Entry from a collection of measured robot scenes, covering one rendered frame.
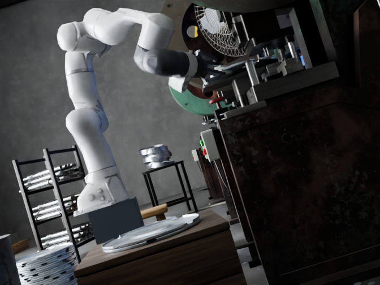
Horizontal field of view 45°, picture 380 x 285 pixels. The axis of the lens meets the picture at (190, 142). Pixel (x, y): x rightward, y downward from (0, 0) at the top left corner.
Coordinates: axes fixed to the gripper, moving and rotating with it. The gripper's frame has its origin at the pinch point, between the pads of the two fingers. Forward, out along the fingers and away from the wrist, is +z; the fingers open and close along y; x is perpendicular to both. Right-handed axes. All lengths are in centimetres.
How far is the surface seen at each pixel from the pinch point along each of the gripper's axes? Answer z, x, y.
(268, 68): 13.5, -11.2, -2.7
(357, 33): 17.2, -44.0, -2.7
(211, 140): 20.3, 27.4, -20.8
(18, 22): 339, 613, 347
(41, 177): 74, 240, 3
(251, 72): -0.8, -11.5, -5.5
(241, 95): 8.3, 0.4, -9.6
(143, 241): -58, 1, -50
